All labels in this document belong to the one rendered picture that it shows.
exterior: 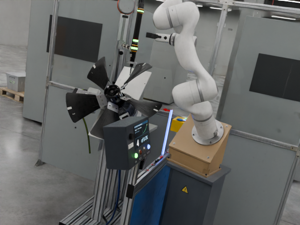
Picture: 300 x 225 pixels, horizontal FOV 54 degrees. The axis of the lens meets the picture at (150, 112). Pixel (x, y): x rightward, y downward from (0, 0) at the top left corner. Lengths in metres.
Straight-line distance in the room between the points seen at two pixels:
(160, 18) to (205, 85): 0.39
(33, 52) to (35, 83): 0.48
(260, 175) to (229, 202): 0.39
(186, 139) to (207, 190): 0.32
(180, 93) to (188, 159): 0.46
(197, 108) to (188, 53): 0.30
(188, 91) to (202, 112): 0.17
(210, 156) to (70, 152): 2.02
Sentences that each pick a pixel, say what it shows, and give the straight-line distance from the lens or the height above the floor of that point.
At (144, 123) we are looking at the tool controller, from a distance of 1.40.
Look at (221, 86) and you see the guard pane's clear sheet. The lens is 2.65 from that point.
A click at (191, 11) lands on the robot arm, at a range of 1.49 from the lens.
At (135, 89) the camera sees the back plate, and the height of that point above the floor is 1.21.
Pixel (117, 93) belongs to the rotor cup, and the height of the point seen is 1.22.
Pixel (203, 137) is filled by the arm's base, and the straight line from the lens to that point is 1.76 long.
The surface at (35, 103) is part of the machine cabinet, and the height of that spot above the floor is 0.33.
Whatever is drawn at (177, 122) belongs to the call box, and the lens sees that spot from 2.24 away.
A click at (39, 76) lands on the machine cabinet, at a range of 4.93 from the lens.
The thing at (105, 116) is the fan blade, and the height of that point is 1.06.
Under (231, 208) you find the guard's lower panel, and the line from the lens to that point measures 2.92.
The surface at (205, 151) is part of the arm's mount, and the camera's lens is 1.74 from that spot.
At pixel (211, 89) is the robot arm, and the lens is 1.47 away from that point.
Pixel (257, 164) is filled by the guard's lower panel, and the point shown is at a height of 0.76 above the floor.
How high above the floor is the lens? 1.61
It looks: 13 degrees down
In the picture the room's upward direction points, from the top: 11 degrees clockwise
